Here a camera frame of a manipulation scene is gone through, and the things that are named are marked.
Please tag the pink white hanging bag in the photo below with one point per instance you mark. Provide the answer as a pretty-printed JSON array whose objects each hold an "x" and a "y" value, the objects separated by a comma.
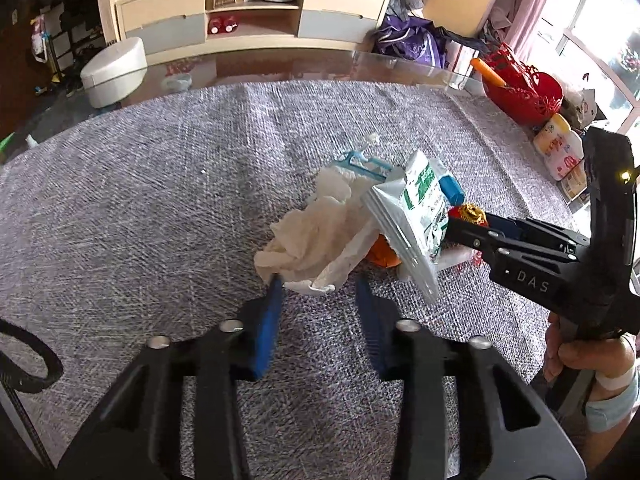
[{"x": 39, "y": 35}]

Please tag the white round stool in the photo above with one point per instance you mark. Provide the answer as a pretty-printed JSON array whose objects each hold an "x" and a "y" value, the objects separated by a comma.
[{"x": 112, "y": 67}]

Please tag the white bottle pink label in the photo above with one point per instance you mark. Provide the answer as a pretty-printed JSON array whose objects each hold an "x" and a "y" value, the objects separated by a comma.
[{"x": 557, "y": 152}]

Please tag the person's right hand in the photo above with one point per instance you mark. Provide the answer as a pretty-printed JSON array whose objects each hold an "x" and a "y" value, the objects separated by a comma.
[{"x": 580, "y": 355}]

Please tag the black shoe rack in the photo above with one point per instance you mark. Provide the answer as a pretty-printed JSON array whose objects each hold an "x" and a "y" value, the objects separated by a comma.
[{"x": 80, "y": 35}]

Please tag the clear plastic wrap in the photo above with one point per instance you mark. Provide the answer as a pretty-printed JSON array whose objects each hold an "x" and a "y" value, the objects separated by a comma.
[{"x": 457, "y": 259}]

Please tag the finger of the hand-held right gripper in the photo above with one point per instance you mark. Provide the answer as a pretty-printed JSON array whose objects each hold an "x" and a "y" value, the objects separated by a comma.
[
  {"x": 545, "y": 230},
  {"x": 480, "y": 240}
]

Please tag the white plastic bag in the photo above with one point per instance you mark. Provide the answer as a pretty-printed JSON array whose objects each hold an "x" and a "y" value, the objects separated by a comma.
[{"x": 582, "y": 105}]

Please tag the purple bag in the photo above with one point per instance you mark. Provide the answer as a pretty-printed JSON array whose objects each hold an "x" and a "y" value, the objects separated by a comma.
[{"x": 410, "y": 42}]

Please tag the gold red candy wrapper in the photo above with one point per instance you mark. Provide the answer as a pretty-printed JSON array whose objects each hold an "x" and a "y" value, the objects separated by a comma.
[{"x": 467, "y": 212}]

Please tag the window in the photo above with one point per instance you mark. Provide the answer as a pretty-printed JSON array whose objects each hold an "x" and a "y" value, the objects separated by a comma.
[{"x": 600, "y": 35}]

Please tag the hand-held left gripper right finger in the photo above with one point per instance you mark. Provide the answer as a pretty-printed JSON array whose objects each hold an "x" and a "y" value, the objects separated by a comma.
[{"x": 372, "y": 325}]

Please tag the red plastic basket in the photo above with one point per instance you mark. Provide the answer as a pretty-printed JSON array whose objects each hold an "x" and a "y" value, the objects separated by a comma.
[{"x": 520, "y": 92}]

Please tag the light blue plastic piece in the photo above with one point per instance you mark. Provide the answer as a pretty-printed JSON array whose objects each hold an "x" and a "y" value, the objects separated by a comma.
[{"x": 360, "y": 160}]

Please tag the green paper piece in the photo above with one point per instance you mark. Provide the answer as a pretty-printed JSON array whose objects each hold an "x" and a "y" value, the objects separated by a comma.
[{"x": 6, "y": 142}]

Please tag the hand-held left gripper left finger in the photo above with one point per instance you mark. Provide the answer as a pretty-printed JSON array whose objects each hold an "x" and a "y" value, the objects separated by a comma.
[{"x": 267, "y": 325}]

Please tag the orange tube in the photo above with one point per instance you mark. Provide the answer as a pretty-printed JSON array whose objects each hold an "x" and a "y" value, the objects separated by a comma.
[{"x": 487, "y": 72}]

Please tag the white tissue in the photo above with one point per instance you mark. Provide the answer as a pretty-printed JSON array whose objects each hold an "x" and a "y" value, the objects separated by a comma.
[
  {"x": 345, "y": 262},
  {"x": 305, "y": 232}
]

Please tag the orange wrapper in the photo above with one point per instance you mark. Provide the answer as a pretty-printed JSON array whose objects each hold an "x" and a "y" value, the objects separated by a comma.
[{"x": 382, "y": 252}]

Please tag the green white foil packet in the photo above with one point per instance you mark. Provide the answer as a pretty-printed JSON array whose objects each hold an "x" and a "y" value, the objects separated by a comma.
[{"x": 415, "y": 210}]

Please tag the pink curtain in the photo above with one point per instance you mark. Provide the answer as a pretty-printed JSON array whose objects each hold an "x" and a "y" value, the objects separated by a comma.
[{"x": 545, "y": 0}]

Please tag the blue cylinder object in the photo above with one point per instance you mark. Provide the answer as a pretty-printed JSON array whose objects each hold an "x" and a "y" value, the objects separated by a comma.
[{"x": 450, "y": 187}]

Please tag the grey woven table mat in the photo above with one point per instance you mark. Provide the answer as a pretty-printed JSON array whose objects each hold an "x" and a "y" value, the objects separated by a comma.
[{"x": 175, "y": 185}]

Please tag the beige grey tv cabinet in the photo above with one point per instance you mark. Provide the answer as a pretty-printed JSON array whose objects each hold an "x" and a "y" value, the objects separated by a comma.
[{"x": 160, "y": 7}]

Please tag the small white bottle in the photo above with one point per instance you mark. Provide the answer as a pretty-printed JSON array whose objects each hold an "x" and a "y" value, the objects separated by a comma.
[{"x": 572, "y": 182}]

